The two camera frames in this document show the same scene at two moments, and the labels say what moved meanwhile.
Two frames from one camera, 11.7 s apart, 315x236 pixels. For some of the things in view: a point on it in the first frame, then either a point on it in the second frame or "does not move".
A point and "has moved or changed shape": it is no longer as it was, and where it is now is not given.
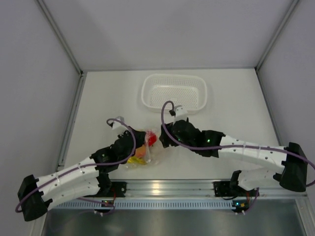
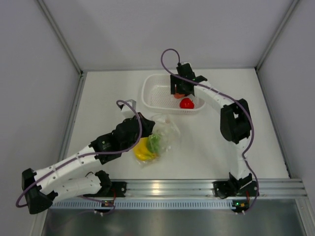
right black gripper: [167, 140] -> [175, 80]
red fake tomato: [151, 138] -> [186, 103]
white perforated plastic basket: [189, 91] does not move
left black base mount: [116, 189] does not move
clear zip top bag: [148, 155] has moved or changed shape
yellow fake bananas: [135, 160] -> [141, 151]
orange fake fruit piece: [141, 152] -> [177, 96]
